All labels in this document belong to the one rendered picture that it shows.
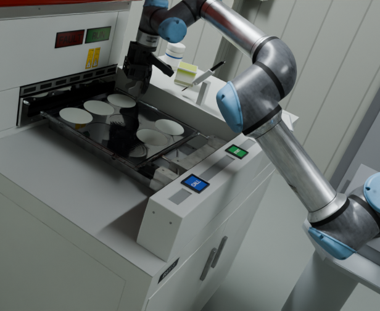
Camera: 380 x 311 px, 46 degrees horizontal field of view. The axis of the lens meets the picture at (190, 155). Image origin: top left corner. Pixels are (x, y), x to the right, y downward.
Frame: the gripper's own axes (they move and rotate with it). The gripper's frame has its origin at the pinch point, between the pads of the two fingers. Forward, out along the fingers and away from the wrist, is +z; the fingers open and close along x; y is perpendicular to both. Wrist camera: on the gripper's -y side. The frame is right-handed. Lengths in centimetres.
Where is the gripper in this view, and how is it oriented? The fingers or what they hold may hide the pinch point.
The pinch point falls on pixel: (139, 99)
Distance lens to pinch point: 158.4
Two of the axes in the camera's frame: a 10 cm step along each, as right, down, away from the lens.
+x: 3.6, 5.6, -7.5
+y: -8.9, -0.4, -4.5
